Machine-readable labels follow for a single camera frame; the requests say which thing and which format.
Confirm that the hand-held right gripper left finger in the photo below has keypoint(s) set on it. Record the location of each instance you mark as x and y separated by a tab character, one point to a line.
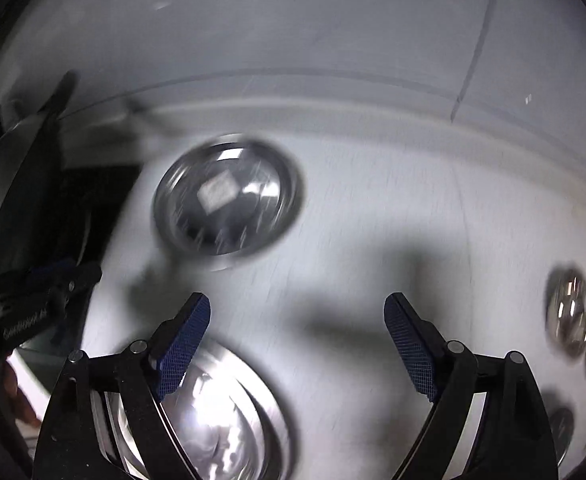
183	347

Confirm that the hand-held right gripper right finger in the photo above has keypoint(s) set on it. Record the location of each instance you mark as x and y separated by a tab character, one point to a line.
413	350

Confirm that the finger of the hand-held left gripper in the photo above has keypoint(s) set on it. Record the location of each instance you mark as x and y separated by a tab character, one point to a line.
48	277

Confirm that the deep steel plate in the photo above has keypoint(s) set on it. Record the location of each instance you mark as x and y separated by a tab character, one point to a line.
213	410

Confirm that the stack of steel bowls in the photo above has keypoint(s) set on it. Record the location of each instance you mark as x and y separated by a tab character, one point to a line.
8	195

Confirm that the steel bowl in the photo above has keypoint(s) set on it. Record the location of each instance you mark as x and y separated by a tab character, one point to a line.
228	200

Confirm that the person's left hand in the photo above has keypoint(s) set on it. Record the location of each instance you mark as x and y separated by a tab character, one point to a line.
18	392

